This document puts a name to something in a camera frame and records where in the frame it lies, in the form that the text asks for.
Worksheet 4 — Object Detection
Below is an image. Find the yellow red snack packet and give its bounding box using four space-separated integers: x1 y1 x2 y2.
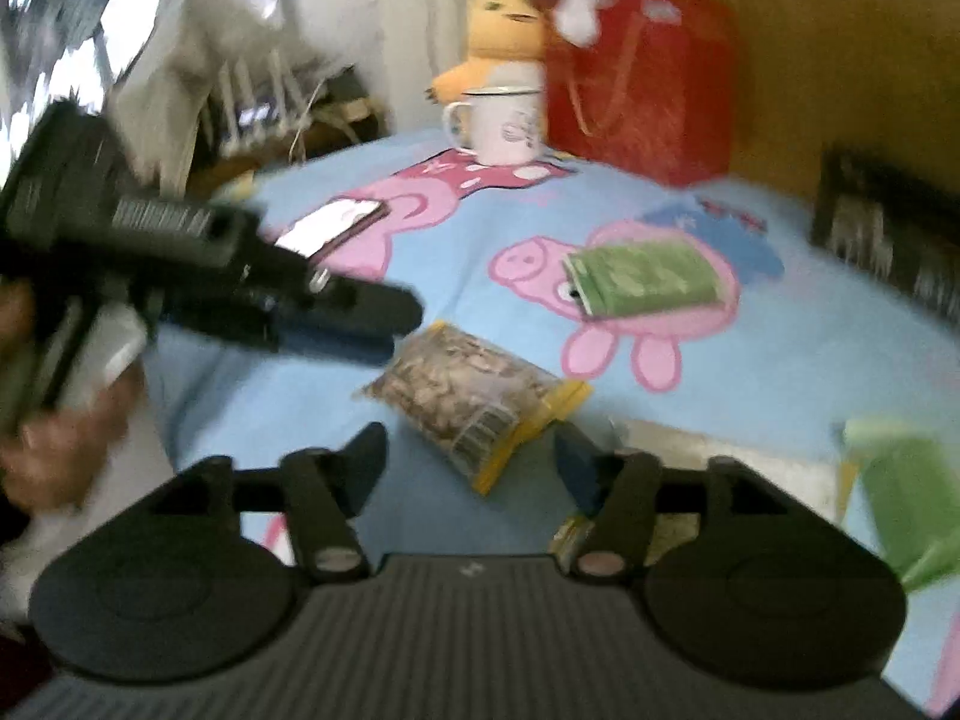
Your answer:
548 514 700 578

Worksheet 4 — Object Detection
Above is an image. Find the clear nut snack bag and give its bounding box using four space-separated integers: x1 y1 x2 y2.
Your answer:
358 322 592 496

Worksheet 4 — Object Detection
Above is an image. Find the green leaf snack packet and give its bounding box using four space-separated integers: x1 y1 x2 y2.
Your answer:
563 239 726 319

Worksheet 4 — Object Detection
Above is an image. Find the bright green snack bag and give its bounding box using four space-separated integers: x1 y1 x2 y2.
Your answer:
841 418 958 592

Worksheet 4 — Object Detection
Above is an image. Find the person's left hand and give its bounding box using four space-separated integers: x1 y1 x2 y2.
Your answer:
0 280 148 511

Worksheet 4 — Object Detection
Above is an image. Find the white wifi router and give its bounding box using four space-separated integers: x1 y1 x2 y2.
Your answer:
199 49 313 160

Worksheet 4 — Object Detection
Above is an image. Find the smartphone with lit screen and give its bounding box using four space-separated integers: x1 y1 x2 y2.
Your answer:
275 197 389 259

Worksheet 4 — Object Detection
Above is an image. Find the white enamel mug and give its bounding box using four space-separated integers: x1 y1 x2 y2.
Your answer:
443 86 544 167

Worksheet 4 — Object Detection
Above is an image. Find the black sheep print box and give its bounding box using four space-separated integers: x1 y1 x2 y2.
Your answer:
809 146 958 327

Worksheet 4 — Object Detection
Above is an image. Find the red gift bag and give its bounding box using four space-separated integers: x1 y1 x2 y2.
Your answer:
544 0 739 187

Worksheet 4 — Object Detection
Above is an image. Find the yellow duck plush toy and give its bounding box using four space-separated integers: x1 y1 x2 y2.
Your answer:
427 0 545 106

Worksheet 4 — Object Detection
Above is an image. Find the large brown cardboard sheet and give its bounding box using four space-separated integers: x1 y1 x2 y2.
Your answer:
724 0 958 199

